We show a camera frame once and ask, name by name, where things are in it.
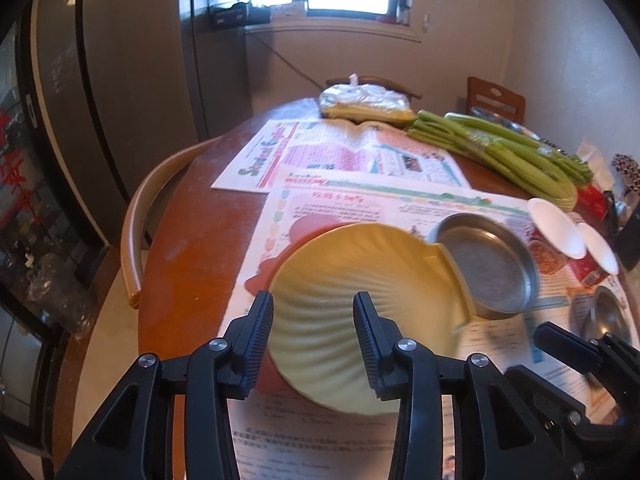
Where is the stainless steel bowl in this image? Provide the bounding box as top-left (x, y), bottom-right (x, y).
top-left (580, 286), bottom-right (632, 344)

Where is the small red noodle cup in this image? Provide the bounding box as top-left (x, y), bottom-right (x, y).
top-left (570, 222), bottom-right (620, 288)

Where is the round metal pan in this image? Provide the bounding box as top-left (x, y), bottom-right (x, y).
top-left (430, 214), bottom-right (540, 320)

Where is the large red noodle cup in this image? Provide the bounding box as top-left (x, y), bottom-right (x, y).
top-left (526, 198), bottom-right (587, 275)

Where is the yellow shell-shaped plate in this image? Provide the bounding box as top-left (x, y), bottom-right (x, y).
top-left (268, 223), bottom-right (475, 416)

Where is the orange plastic plate with ears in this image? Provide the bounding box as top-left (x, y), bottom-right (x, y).
top-left (244, 214), bottom-right (352, 394)

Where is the black thermos bottle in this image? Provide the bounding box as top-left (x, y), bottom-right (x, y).
top-left (604, 191), bottom-right (640, 271)

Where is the front newspaper sheet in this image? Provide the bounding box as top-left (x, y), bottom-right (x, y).
top-left (224, 169), bottom-right (614, 479)

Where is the newspaper sheet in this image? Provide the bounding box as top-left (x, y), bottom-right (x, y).
top-left (224, 169), bottom-right (614, 479)
top-left (212, 119), bottom-right (470, 193)

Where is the red tissue box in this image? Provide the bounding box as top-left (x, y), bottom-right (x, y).
top-left (577, 183), bottom-right (608, 221)

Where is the curved wooden chair left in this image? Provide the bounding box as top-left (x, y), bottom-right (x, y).
top-left (119, 139), bottom-right (219, 310)

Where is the celery bunch front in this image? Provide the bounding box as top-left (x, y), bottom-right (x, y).
top-left (407, 110), bottom-right (579, 211)

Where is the celery bunch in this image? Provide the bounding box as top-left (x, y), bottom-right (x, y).
top-left (445, 112), bottom-right (593, 186)
top-left (407, 110), bottom-right (579, 211)

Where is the celery bunch back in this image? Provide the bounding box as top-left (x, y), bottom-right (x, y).
top-left (445, 112), bottom-right (593, 186)

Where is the metal bowl far back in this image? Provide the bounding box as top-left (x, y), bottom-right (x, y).
top-left (471, 106), bottom-right (541, 141)

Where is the wooden chair back right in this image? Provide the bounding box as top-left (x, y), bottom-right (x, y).
top-left (466, 76), bottom-right (526, 124)

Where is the back newspaper sheet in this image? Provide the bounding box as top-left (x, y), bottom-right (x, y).
top-left (212, 119), bottom-right (470, 193)

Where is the plastic bag with yellow food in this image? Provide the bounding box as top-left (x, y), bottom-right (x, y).
top-left (319, 80), bottom-right (416, 128)

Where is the wooden chair behind table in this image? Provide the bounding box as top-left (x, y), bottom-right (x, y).
top-left (326, 74), bottom-right (423, 100)

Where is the grey refrigerator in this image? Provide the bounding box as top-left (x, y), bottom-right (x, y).
top-left (21, 0), bottom-right (201, 245)

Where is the black box on shelf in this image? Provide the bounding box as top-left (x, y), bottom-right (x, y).
top-left (208, 2), bottom-right (271, 29)

